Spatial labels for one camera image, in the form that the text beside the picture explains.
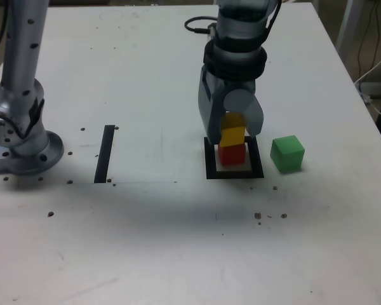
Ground black camera cable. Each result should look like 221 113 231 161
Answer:
184 15 218 35

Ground black tape square outline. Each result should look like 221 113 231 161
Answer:
203 135 265 180

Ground yellow cube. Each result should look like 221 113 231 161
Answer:
220 112 246 148

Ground white metal frame post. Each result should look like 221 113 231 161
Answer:
335 0 358 55

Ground red cube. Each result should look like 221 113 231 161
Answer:
217 143 247 167

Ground green cube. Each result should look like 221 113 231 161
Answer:
269 135 306 174

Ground black tape strip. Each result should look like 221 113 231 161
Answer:
93 125 116 184

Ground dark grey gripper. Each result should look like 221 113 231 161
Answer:
197 64 265 146

